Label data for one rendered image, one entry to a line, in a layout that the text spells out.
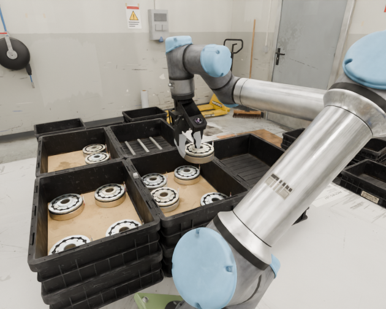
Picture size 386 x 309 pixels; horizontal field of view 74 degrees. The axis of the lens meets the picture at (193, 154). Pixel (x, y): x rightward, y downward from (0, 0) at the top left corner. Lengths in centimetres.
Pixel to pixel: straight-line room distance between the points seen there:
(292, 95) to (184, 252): 43
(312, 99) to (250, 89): 16
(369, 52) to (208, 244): 37
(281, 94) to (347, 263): 60
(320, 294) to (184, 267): 54
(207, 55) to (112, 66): 354
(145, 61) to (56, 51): 124
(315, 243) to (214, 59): 71
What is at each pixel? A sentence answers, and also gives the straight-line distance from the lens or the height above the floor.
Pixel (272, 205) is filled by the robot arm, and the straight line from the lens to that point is 42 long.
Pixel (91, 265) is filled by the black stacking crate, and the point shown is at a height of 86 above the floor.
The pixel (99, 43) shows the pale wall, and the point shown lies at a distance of 410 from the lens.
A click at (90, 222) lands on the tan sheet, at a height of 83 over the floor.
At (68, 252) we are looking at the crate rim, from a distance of 66.
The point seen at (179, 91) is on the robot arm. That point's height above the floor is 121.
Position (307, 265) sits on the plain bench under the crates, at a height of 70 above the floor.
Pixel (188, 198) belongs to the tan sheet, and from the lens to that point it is 92.
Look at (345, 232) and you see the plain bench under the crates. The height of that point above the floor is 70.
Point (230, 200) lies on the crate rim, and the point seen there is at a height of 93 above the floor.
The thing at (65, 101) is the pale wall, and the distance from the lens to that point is 412.
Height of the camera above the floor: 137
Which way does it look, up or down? 26 degrees down
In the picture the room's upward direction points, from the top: straight up
